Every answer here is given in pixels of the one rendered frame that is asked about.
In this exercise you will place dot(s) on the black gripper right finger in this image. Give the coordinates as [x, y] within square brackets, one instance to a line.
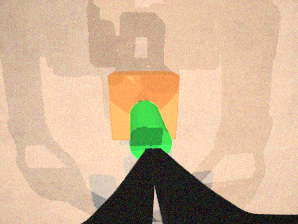
[183, 199]

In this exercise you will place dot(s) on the orange block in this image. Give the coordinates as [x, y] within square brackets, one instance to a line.
[127, 88]

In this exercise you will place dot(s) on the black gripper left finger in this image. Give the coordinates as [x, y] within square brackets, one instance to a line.
[133, 201]

